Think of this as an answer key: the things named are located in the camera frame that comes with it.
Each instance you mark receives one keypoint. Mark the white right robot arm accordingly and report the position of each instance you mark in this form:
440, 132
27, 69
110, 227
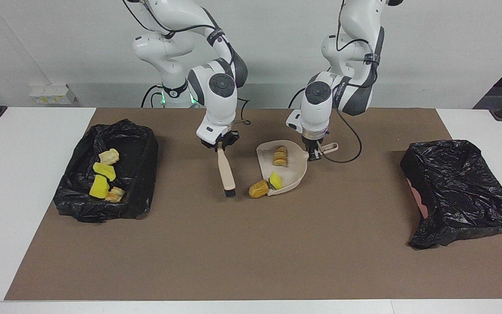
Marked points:
220, 104

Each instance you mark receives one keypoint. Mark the pale beige sponge chunk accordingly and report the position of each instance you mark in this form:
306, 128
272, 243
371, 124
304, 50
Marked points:
280, 157
109, 156

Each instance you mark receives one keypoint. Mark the white wall socket box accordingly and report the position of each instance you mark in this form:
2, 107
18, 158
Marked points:
50, 93

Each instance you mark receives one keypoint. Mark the black bag lined pink bin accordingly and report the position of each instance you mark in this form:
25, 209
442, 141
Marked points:
460, 192

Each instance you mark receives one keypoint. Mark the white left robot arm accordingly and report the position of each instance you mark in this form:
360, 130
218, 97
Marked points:
316, 113

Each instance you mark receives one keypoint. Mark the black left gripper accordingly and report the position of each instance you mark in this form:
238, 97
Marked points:
314, 141

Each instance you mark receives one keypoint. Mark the beige hand brush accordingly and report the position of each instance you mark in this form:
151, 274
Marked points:
225, 170

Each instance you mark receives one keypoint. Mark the small yellow sponge piece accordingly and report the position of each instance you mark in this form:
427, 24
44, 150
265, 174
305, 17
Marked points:
99, 188

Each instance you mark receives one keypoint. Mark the beige brown sponge chunk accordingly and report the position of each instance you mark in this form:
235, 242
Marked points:
114, 194

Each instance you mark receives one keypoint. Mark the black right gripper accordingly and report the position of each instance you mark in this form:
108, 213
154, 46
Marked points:
221, 137

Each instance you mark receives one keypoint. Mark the brown table mat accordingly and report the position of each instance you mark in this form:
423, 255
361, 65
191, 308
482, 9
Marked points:
277, 261

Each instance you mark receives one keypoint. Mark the orange brown sponge chunk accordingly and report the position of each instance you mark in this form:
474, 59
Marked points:
258, 189

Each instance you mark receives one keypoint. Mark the large yellow sponge piece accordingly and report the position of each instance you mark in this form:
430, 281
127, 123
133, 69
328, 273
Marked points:
104, 171

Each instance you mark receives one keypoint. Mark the notched yellow sponge piece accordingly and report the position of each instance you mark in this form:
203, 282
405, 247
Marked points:
276, 180

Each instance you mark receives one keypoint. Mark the beige plastic dustpan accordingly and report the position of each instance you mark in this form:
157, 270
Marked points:
294, 165

